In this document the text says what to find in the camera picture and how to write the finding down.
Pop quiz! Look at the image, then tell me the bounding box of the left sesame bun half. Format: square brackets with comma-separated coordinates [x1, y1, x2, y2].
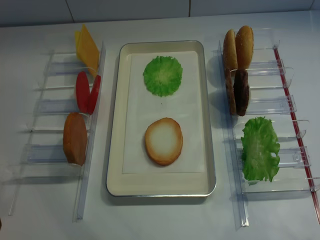
[222, 29, 238, 70]

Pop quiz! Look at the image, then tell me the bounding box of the clear acrylic rack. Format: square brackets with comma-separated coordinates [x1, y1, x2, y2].
[0, 51, 98, 222]
[215, 29, 320, 228]

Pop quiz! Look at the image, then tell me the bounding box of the clear acrylic right rack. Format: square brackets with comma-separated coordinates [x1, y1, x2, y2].
[215, 29, 320, 228]

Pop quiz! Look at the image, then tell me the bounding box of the toasted bun bottom slice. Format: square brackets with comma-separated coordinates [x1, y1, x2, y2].
[144, 117, 183, 166]

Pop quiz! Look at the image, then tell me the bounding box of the green lettuce leaf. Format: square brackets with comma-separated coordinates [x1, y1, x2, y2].
[241, 117, 280, 182]

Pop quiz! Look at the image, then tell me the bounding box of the cream metal tray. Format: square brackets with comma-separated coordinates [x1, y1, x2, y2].
[106, 40, 217, 197]

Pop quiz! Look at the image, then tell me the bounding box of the brown bun left rack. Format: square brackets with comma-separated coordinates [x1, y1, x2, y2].
[63, 112, 88, 166]

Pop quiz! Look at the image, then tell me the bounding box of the right dark meat patty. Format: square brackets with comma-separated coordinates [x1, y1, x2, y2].
[233, 69, 250, 116]

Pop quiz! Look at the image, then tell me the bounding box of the round green lettuce slice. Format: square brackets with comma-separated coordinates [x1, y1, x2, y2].
[143, 56, 183, 97]

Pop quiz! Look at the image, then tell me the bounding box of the sesame bun half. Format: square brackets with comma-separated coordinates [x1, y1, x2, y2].
[235, 25, 254, 69]
[222, 29, 238, 70]

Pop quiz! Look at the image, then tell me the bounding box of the front orange cheese slice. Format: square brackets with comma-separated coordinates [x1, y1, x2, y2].
[77, 24, 100, 78]

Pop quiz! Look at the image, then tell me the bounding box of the right sesame bun half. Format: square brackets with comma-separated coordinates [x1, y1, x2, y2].
[235, 25, 254, 69]

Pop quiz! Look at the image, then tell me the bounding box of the white paper liner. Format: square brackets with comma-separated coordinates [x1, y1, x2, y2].
[122, 51, 205, 174]

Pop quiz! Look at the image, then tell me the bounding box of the red tomato slice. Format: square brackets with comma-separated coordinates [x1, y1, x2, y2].
[75, 71, 90, 113]
[87, 74, 101, 115]

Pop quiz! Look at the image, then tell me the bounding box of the clear acrylic left rack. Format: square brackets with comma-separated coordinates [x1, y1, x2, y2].
[0, 51, 98, 222]

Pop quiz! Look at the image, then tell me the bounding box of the rear yellow cheese slice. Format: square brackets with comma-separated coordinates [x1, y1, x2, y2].
[75, 31, 81, 60]

